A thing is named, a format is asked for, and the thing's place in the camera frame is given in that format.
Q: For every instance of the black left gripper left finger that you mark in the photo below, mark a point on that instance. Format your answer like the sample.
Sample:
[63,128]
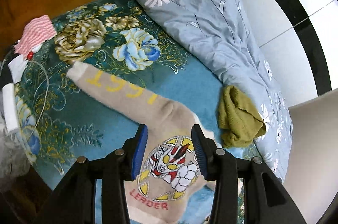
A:
[73,199]

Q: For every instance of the red white zigzag cloth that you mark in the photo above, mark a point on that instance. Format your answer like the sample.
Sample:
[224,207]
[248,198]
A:
[35,33]

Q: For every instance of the olive green knit garment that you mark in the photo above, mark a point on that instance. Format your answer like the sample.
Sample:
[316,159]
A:
[238,119]

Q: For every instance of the light blue floral duvet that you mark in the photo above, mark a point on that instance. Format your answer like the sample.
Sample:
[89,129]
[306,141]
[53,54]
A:
[218,33]

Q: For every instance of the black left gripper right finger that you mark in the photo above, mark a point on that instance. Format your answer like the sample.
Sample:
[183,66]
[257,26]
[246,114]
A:
[265,198]

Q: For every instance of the beige fuzzy sweater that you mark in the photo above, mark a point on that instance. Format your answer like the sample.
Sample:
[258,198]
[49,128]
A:
[169,172]

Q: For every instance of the white charger with cable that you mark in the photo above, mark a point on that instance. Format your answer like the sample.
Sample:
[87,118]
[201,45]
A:
[9,104]

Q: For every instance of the teal floral bed blanket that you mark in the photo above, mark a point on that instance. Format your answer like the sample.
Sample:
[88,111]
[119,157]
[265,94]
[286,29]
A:
[108,69]

